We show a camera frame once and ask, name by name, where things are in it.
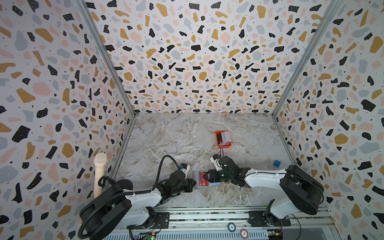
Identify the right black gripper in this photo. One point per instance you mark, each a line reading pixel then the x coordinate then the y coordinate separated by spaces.
pixel 210 175

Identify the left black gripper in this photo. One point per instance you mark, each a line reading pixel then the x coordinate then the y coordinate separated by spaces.
pixel 190 183

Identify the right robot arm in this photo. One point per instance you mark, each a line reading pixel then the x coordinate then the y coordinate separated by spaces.
pixel 302 192

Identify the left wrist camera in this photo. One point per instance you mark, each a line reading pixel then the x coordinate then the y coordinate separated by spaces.
pixel 185 168

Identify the red card tray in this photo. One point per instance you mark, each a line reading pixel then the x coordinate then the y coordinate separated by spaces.
pixel 223 147

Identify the beige microphone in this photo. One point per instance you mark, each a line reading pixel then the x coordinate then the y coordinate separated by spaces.
pixel 100 163

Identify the beige leather card holder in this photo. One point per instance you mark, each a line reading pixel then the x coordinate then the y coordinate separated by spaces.
pixel 211 184

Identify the red round sticker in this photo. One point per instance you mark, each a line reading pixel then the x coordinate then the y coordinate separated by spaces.
pixel 244 234

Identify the stack of cards in tray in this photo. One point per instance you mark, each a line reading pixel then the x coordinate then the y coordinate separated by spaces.
pixel 223 138

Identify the blue tag on table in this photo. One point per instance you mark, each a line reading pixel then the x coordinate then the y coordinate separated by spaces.
pixel 277 164

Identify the red credit card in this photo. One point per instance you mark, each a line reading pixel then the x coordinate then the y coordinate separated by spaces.
pixel 201 183

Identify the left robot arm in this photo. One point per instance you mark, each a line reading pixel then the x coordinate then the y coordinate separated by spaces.
pixel 120 205

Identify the round sticker on rail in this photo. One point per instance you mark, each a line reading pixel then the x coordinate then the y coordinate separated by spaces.
pixel 231 227

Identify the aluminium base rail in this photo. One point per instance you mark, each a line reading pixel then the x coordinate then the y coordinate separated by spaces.
pixel 211 223

